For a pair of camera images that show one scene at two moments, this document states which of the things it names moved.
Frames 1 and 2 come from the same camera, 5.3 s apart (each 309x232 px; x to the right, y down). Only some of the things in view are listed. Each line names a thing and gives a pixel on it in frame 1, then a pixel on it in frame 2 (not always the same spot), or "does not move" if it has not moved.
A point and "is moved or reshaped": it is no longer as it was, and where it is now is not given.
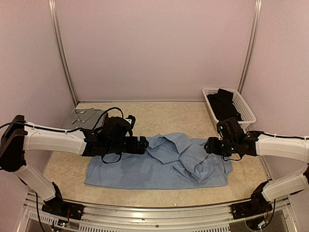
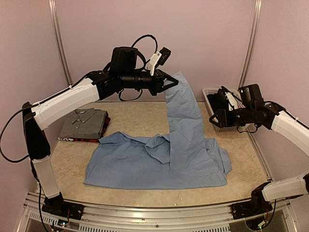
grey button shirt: (85, 118) does not move
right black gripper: (212, 148) -> (225, 120)
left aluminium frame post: (52, 7) does not move
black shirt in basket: (222, 104) does not move
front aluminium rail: (207, 219) does not move
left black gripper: (142, 148) -> (160, 76)
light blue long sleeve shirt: (172, 162) is moved or reshaped
